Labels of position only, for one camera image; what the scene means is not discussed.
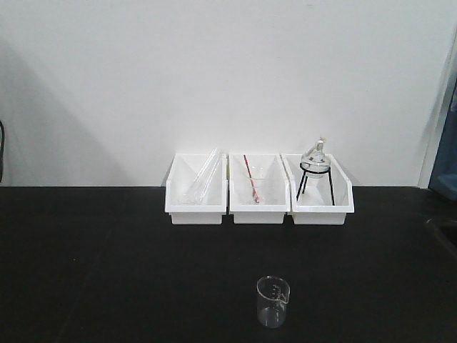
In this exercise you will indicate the red white striped rod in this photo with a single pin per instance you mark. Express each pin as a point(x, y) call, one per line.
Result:
point(254, 191)

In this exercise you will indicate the left white plastic bin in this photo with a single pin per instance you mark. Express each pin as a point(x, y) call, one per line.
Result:
point(184, 168)

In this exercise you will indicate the middle white plastic bin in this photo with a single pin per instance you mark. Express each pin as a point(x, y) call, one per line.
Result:
point(274, 192)

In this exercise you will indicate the blue cabinet at right edge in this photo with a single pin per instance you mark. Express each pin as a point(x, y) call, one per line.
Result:
point(443, 177)

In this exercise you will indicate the white plastic bin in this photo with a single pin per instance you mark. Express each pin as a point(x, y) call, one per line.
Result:
point(274, 192)
point(184, 168)
point(314, 205)

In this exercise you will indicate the black wire tripod stand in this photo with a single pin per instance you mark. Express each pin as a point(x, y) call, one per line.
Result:
point(302, 182)

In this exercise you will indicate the right white plastic bin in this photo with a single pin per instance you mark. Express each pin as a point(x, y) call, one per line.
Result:
point(314, 205)

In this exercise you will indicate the glass alcohol burner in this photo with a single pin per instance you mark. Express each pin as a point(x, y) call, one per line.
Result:
point(315, 163)

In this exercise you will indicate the small glass beaker in bin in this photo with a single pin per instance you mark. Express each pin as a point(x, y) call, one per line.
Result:
point(258, 172)

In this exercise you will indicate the clear glass beaker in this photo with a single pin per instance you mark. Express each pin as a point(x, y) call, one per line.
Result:
point(272, 300)

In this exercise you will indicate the clear glass test tubes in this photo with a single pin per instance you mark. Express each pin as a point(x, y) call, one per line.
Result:
point(200, 185)

